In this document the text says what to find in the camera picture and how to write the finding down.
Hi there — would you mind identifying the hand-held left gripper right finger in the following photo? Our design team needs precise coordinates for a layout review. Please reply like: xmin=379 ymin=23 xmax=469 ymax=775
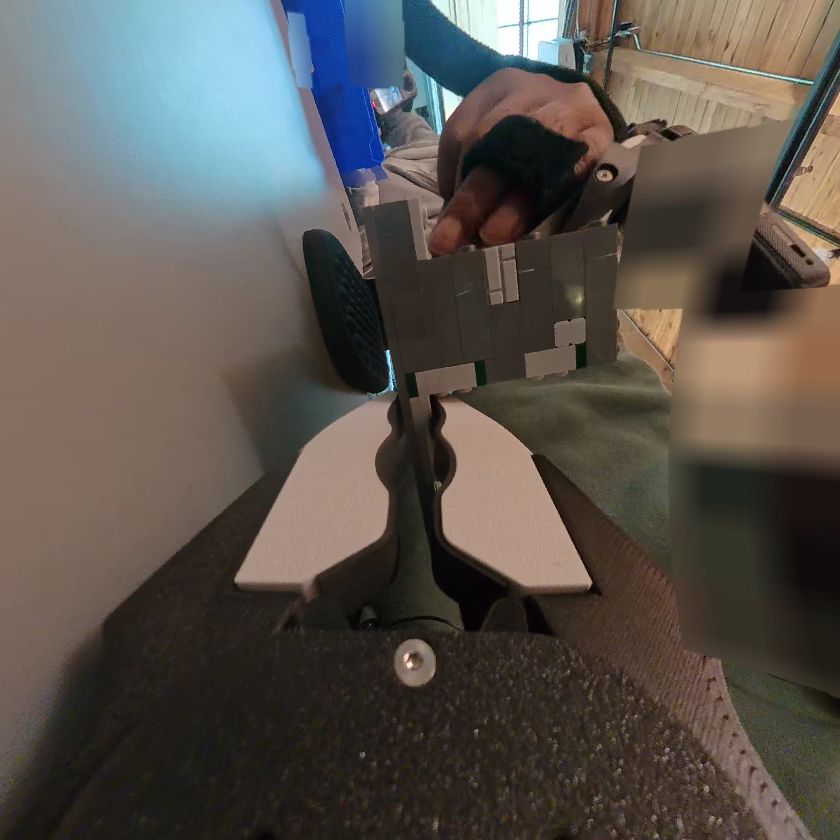
xmin=430 ymin=397 xmax=595 ymax=597

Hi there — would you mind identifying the person's right hand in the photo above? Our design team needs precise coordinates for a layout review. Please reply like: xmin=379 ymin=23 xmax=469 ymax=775
xmin=428 ymin=67 xmax=618 ymax=259

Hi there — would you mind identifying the blue storage bin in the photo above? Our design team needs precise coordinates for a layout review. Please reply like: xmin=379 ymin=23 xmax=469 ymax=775
xmin=282 ymin=0 xmax=388 ymax=185

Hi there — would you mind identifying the grey brick wall assembly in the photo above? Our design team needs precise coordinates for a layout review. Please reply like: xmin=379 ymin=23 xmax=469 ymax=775
xmin=361 ymin=200 xmax=621 ymax=490

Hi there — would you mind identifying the person's right forearm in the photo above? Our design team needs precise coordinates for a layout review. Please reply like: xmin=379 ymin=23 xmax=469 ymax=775
xmin=402 ymin=0 xmax=627 ymax=142

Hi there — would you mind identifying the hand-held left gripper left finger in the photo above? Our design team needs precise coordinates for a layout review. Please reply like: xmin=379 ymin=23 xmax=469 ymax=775
xmin=233 ymin=397 xmax=403 ymax=601

